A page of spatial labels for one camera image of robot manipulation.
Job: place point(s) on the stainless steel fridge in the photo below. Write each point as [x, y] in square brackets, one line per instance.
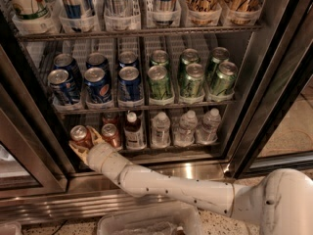
[89, 193]

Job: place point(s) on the blue pepsi can front middle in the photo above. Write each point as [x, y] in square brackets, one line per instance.
[98, 84]

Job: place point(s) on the clear plastic bin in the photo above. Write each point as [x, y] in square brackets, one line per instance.
[162, 219]

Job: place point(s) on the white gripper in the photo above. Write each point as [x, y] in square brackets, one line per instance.
[98, 156]

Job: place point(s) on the blue pepsi can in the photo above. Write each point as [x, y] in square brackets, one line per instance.
[68, 63]
[128, 59]
[98, 84]
[129, 85]
[97, 60]
[64, 87]

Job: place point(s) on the fridge glass door right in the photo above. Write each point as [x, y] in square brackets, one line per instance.
[285, 69]

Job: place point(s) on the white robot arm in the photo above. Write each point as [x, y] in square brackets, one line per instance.
[280, 204]

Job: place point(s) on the green soda can front right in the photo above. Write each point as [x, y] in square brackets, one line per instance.
[223, 80]

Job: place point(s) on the blue pepsi can rear right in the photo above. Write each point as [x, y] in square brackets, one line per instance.
[128, 59]

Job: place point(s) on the blue pepsi can front left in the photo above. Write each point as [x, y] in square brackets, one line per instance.
[64, 87]

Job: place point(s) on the red bull can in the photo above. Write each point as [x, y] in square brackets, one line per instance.
[162, 11]

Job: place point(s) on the gold tall can right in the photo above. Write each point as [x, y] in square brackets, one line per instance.
[240, 12]

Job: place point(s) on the green soda can rear left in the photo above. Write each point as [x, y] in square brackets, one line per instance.
[159, 58]

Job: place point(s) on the green soda can front middle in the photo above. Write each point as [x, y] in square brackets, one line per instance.
[192, 81]

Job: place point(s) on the blue pepsi can rear middle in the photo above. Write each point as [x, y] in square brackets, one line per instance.
[97, 60]

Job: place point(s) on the blue pepsi can front right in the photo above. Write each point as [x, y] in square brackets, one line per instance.
[129, 85]

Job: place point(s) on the small clear container corner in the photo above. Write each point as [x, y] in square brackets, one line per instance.
[10, 228]

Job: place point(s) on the fridge glass door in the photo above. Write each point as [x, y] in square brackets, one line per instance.
[285, 69]
[31, 171]

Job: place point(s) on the blue pepsi can rear left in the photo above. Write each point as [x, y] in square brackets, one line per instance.
[68, 63]

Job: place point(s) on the clear water bottle right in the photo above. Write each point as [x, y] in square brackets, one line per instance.
[207, 130]

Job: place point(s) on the white green tall can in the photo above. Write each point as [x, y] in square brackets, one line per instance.
[30, 9]

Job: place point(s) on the fridge glass door left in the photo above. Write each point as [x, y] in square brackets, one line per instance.
[31, 171]

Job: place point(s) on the green soda can rear middle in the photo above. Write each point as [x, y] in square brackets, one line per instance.
[187, 57]

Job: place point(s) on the clear water bottle middle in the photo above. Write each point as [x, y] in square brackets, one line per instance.
[184, 134]

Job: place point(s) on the green soda can front left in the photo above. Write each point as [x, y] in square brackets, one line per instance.
[160, 86]

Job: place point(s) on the brown tea bottle white cap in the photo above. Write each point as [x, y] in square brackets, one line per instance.
[134, 132]

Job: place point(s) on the clear water bottle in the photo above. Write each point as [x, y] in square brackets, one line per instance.
[160, 130]
[207, 130]
[184, 134]

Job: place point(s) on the green soda can rear right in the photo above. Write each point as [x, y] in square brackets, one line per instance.
[218, 55]

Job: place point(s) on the gold tall can left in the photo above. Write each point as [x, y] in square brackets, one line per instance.
[201, 10]

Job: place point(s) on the green soda can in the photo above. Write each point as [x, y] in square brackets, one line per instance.
[160, 86]
[223, 80]
[192, 81]
[187, 57]
[218, 55]
[159, 58]

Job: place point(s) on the clear water bottle left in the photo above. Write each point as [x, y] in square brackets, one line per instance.
[160, 130]

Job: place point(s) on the gold tall can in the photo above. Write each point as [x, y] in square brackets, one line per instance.
[201, 10]
[240, 12]

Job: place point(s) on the red coke can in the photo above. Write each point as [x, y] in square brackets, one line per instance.
[81, 136]
[110, 117]
[111, 135]

